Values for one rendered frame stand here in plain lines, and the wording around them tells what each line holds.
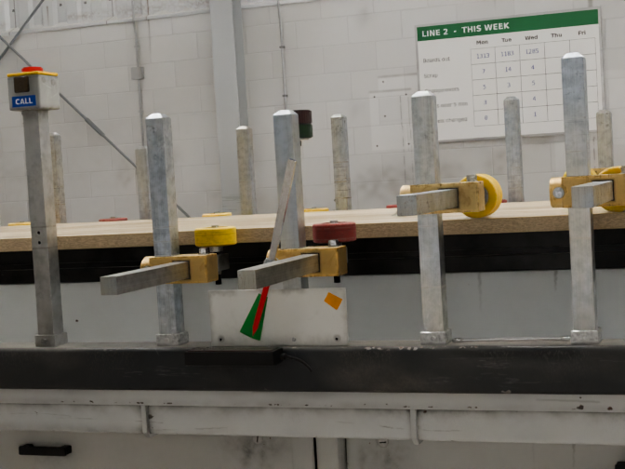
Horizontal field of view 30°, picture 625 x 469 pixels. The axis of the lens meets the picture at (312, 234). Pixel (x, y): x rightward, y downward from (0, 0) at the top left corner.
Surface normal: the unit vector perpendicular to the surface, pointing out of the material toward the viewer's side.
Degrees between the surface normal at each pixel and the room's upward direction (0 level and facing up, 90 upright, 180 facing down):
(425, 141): 90
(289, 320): 90
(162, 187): 90
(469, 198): 90
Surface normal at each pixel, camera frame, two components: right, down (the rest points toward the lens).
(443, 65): -0.34, 0.07
